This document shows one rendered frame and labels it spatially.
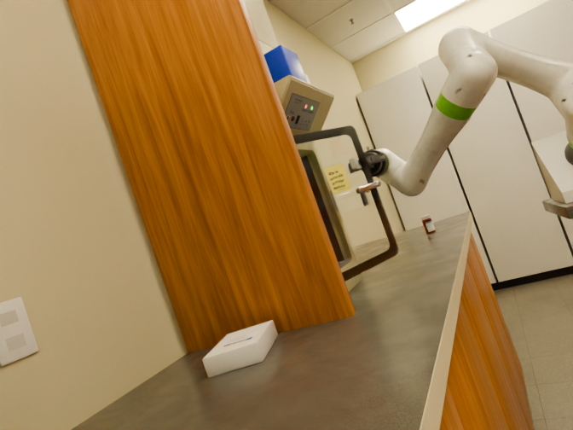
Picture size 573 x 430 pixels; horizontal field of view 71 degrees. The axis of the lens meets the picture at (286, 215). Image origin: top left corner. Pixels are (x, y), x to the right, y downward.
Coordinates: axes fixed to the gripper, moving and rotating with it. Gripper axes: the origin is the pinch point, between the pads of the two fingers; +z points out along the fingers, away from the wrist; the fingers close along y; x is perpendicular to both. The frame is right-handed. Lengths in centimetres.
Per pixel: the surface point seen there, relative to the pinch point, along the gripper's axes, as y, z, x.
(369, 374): 10, 66, 34
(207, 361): -26, 57, 31
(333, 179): -3.1, 14.1, 3.1
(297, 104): -3.5, 20.2, -18.0
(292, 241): -9.9, 36.3, 14.5
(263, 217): -14.9, 36.3, 6.9
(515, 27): 89, -283, -82
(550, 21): 113, -283, -75
